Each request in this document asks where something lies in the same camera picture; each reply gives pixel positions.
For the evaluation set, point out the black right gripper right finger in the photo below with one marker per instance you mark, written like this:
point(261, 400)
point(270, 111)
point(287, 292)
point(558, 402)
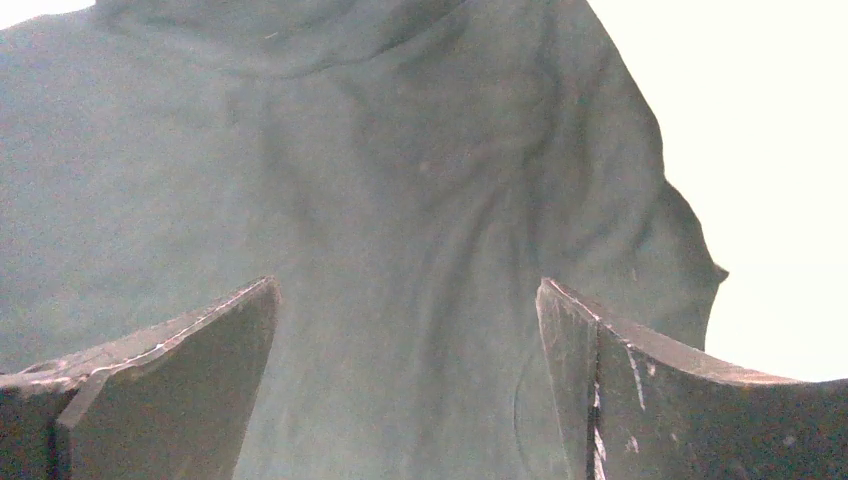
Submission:
point(632, 403)

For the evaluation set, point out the black t shirt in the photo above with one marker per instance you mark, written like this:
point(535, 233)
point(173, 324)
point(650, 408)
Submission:
point(408, 170)

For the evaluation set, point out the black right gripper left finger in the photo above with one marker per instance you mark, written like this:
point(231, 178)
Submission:
point(172, 401)

